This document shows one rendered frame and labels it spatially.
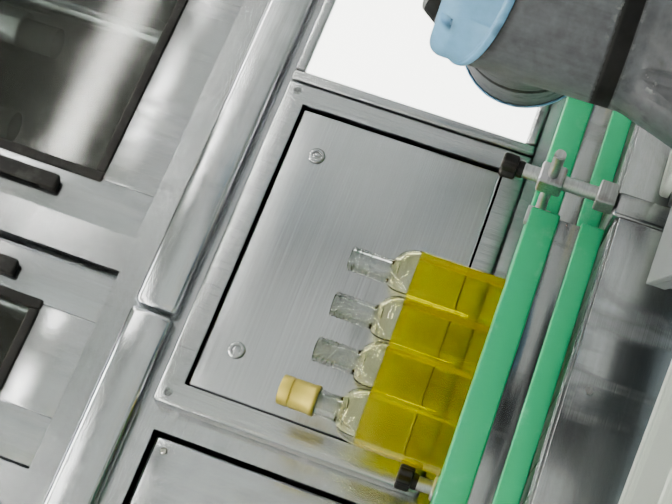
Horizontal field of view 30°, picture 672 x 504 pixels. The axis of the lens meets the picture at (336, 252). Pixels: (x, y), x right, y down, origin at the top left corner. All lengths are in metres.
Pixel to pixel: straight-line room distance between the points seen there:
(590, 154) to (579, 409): 0.36
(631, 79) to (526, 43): 0.08
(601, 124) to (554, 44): 0.60
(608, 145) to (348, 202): 0.34
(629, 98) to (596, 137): 0.58
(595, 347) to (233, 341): 0.49
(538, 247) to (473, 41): 0.44
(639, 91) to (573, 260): 0.43
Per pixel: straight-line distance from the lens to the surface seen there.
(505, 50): 0.92
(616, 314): 1.30
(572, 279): 1.32
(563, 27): 0.91
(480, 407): 1.26
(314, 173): 1.63
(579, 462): 1.25
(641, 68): 0.91
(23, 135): 1.76
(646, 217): 1.34
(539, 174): 1.33
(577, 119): 1.51
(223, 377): 1.54
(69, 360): 1.62
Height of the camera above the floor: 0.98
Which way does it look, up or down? 7 degrees up
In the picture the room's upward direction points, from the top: 71 degrees counter-clockwise
